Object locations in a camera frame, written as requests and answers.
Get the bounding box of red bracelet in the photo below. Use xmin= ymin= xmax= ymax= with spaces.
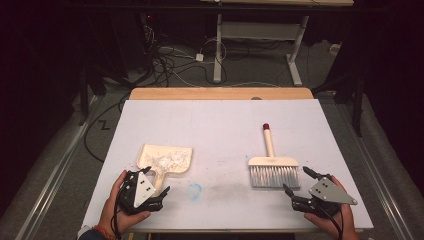
xmin=93 ymin=224 xmax=116 ymax=240

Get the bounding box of white desk frame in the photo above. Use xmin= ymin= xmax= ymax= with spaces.
xmin=213 ymin=13 xmax=309 ymax=87

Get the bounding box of white table mat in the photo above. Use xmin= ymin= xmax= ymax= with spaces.
xmin=81 ymin=99 xmax=374 ymax=232

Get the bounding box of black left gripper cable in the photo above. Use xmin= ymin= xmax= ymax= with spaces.
xmin=112 ymin=184 xmax=129 ymax=240

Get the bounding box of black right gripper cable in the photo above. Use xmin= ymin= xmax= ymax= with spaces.
xmin=318 ymin=202 xmax=345 ymax=240

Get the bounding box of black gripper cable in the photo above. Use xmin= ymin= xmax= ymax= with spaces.
xmin=318 ymin=202 xmax=345 ymax=240
xmin=112 ymin=184 xmax=129 ymax=240

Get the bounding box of pile of white paper scraps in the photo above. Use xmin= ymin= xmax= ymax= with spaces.
xmin=150 ymin=149 xmax=192 ymax=170

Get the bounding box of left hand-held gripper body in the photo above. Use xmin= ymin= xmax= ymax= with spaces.
xmin=117 ymin=170 xmax=166 ymax=216

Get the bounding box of tangle of floor cables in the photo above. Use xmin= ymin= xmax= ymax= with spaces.
xmin=143 ymin=24 xmax=231 ymax=88

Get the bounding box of beige brush with red cap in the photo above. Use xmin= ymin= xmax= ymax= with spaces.
xmin=247 ymin=123 xmax=302 ymax=189

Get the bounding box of metal floor rail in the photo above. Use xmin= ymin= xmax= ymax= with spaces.
xmin=14 ymin=95 xmax=101 ymax=240
xmin=333 ymin=99 xmax=415 ymax=240

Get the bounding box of person's right hand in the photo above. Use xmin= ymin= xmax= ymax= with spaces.
xmin=303 ymin=175 xmax=362 ymax=240

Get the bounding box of wooden table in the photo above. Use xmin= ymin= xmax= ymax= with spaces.
xmin=111 ymin=87 xmax=364 ymax=234

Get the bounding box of black floor cable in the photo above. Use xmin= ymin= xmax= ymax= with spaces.
xmin=83 ymin=94 xmax=132 ymax=164

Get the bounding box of beige dustpan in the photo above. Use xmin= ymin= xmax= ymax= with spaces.
xmin=136 ymin=143 xmax=194 ymax=198

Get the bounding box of black stand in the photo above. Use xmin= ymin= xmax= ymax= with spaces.
xmin=313 ymin=66 xmax=365 ymax=138

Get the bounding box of person's left hand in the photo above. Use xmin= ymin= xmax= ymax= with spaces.
xmin=98 ymin=169 xmax=153 ymax=236

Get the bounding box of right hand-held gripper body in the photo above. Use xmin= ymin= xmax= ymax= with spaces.
xmin=291 ymin=173 xmax=358 ymax=219

